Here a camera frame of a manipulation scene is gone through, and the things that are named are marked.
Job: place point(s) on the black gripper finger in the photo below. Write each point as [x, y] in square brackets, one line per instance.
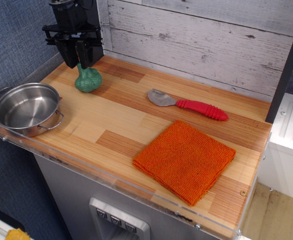
[85, 53]
[68, 52]

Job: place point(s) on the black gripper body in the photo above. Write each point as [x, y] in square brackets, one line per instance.
[73, 30]

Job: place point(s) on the green toy broccoli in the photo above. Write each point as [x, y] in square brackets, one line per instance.
[88, 80]

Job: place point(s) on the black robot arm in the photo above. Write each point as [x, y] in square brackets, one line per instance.
[68, 8]

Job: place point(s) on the orange knitted rag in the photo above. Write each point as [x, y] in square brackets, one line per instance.
[185, 161]

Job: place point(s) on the grey toy fridge cabinet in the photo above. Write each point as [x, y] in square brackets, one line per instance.
[72, 191]

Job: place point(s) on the silver dispenser button panel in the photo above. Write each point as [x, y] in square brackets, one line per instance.
[112, 223]

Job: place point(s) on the yellow object at corner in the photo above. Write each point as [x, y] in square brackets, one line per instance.
[17, 234]

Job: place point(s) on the white toy sink unit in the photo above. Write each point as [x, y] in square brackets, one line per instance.
[276, 166]

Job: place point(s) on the left dark grey post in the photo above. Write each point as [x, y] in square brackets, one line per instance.
[93, 19]

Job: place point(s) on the dark grey post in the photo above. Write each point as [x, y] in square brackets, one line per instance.
[93, 19]
[281, 88]

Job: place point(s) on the steel pot with handles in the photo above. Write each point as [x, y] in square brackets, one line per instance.
[31, 109]

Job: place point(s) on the red handled metal spoon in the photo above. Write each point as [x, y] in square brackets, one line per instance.
[162, 99]

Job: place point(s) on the clear acrylic guard rail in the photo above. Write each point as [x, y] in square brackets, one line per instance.
[104, 130]

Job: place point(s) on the right dark grey post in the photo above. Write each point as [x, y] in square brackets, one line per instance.
[281, 88]

